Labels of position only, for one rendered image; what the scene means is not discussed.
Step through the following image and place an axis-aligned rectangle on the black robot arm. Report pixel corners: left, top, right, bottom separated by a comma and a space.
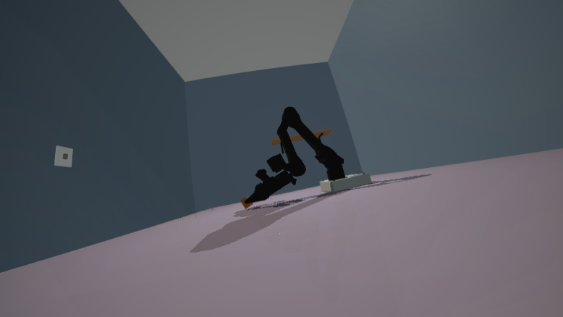
255, 107, 347, 187

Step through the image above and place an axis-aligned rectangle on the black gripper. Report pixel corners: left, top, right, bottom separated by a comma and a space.
245, 176, 282, 203

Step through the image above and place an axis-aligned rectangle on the orange block with black square face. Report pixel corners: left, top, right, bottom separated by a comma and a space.
241, 196, 253, 209

